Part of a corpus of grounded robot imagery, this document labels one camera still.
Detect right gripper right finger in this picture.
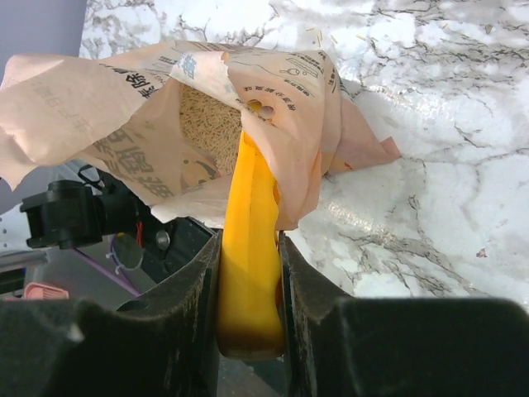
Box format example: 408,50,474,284
279,236,528,396

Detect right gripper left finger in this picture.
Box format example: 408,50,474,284
1,234,222,396

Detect yellow litter scoop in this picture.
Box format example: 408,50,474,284
217,132,284,361

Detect pink cat litter bag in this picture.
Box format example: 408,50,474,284
1,41,400,230

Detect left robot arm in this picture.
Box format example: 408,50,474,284
1,165,150,251

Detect pink dustpan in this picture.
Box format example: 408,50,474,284
23,282,69,300

